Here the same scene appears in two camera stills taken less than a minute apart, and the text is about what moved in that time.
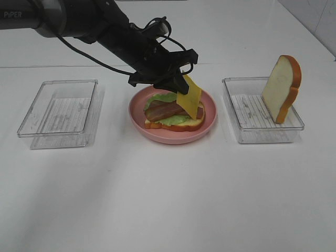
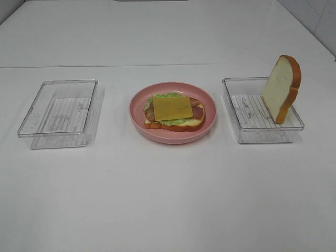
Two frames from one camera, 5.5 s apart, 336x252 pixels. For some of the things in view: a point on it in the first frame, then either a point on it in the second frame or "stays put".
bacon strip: (157, 108) -> (197, 111)
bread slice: (282, 87) stays put
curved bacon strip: (157, 108) -> (197, 110)
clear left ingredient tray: (64, 114) stays put
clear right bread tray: (253, 121) stays put
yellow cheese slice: (190, 101) -> (170, 107)
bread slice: (191, 126) stays put
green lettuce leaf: (168, 97) stays put
